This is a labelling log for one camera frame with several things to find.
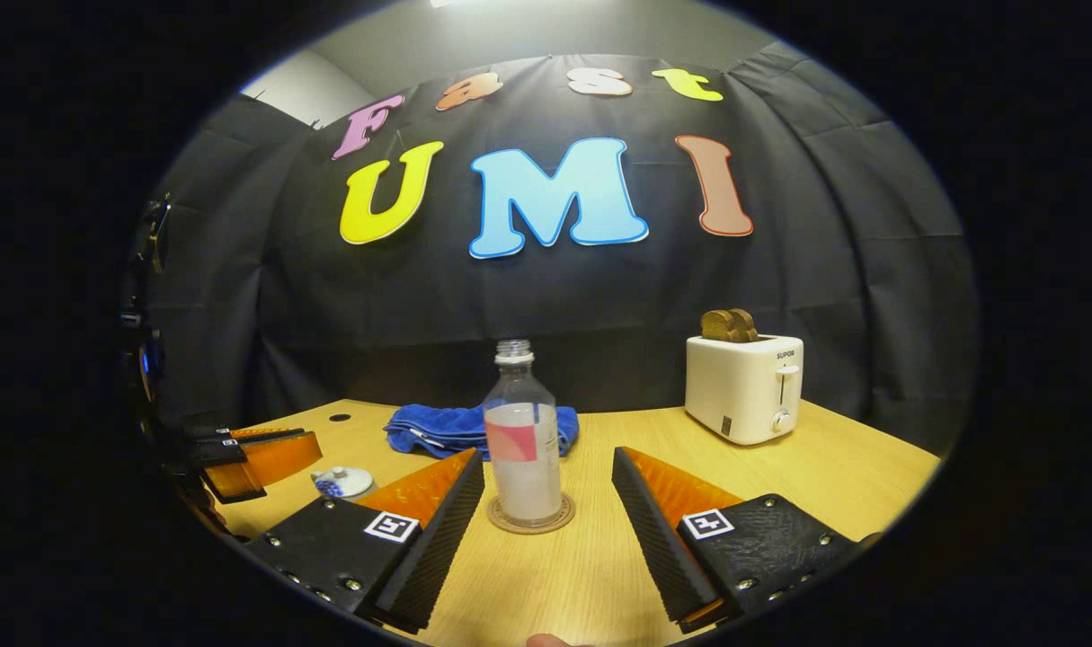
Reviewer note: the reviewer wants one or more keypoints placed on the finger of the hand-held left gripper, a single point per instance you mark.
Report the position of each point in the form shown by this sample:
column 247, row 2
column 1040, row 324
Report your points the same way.
column 213, row 435
column 276, row 458

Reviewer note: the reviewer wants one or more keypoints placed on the brown bread slice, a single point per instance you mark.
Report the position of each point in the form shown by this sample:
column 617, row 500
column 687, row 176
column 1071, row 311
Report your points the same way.
column 716, row 326
column 747, row 325

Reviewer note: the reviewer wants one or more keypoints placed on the white toaster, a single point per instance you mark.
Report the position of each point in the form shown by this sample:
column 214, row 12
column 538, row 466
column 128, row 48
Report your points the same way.
column 739, row 391

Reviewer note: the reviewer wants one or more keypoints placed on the blue folded towel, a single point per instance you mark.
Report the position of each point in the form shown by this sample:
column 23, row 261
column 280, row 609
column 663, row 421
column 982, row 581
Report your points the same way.
column 438, row 431

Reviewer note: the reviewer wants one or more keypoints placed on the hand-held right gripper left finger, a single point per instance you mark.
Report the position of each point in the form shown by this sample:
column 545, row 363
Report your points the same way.
column 442, row 539

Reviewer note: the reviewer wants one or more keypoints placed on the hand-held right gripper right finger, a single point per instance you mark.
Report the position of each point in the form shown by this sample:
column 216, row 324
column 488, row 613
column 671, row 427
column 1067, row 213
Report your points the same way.
column 653, row 548

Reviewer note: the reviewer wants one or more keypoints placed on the clear plastic water bottle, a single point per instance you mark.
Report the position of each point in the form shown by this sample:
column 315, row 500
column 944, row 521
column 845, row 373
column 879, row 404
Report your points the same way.
column 523, row 467

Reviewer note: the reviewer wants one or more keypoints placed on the round cork coaster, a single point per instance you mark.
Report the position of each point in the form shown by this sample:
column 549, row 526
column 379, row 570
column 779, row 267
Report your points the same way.
column 501, row 523

